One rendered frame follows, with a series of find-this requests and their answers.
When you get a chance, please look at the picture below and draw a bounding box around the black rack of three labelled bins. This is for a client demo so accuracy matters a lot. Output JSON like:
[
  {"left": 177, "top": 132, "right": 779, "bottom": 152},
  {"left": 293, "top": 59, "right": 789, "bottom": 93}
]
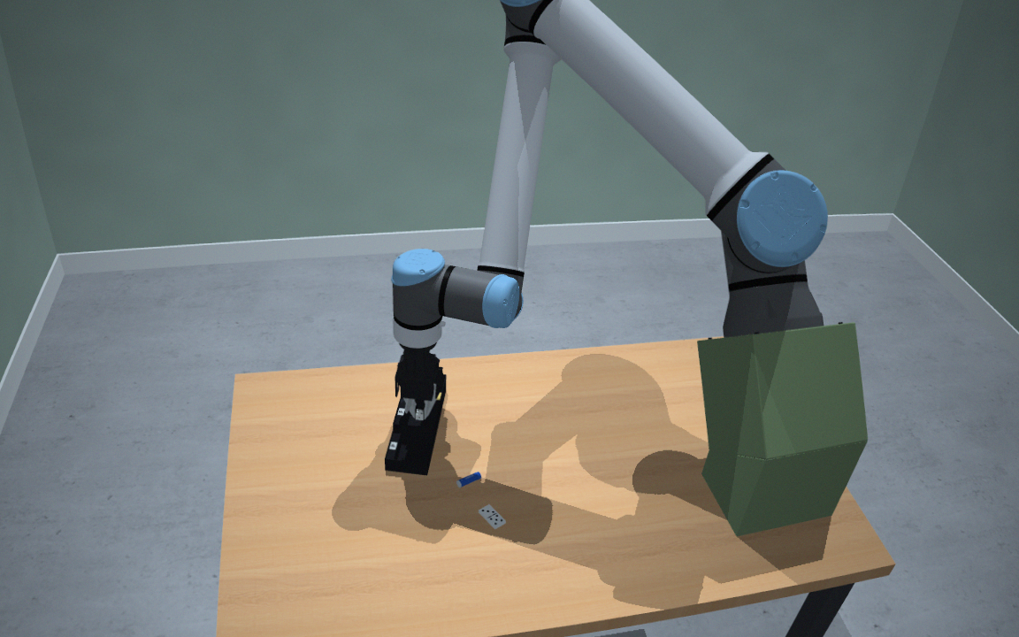
[{"left": 385, "top": 374, "right": 447, "bottom": 475}]

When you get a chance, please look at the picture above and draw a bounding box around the blue aa battery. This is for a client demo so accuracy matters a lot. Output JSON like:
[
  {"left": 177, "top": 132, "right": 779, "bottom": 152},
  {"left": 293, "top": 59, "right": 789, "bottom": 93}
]
[{"left": 455, "top": 472, "right": 481, "bottom": 487}]

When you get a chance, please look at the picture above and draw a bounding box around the grey domino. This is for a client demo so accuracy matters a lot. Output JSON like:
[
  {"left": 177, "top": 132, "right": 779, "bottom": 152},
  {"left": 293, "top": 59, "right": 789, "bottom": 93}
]
[{"left": 479, "top": 505, "right": 506, "bottom": 529}]

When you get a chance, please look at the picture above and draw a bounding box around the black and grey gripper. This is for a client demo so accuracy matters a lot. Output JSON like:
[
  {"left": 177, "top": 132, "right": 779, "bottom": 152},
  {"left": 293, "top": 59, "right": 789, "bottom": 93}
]
[{"left": 395, "top": 342, "right": 444, "bottom": 419}]

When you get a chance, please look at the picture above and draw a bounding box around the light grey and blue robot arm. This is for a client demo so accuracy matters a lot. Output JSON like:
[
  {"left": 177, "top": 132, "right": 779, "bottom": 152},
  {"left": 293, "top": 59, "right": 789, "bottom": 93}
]
[{"left": 391, "top": 0, "right": 828, "bottom": 349}]

